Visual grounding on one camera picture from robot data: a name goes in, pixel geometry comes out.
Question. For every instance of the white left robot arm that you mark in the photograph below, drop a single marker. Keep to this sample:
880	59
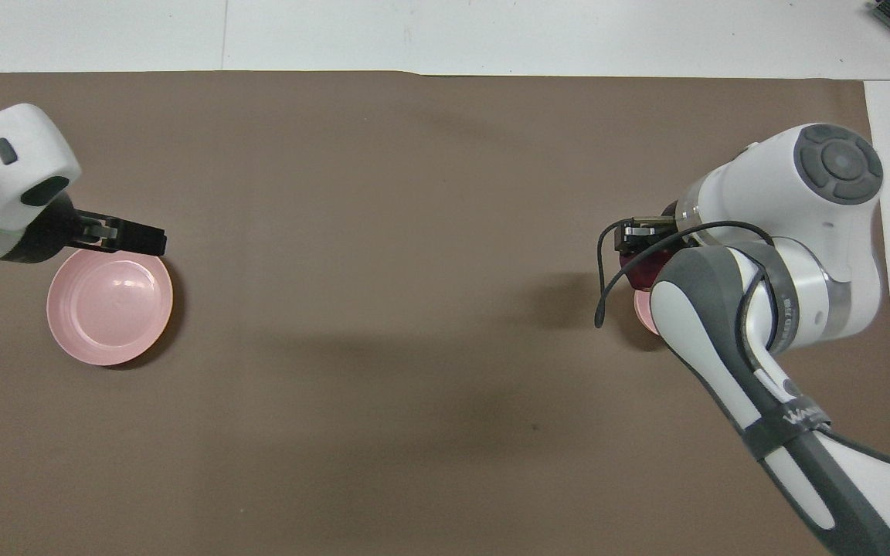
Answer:
5	170

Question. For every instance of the brown table mat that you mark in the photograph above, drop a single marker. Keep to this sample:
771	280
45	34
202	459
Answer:
414	347

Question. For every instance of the dark red apple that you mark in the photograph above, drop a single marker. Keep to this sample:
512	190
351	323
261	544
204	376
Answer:
642	270

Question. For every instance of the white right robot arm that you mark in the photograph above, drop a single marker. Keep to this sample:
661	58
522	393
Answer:
800	201

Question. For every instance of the pink plate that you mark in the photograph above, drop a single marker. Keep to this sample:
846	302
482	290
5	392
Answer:
109	309

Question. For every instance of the pink bowl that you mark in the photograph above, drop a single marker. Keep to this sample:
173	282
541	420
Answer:
643	313

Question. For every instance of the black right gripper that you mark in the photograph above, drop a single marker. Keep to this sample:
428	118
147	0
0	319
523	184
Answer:
678	218

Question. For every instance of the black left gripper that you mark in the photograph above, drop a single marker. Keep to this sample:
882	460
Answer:
55	232

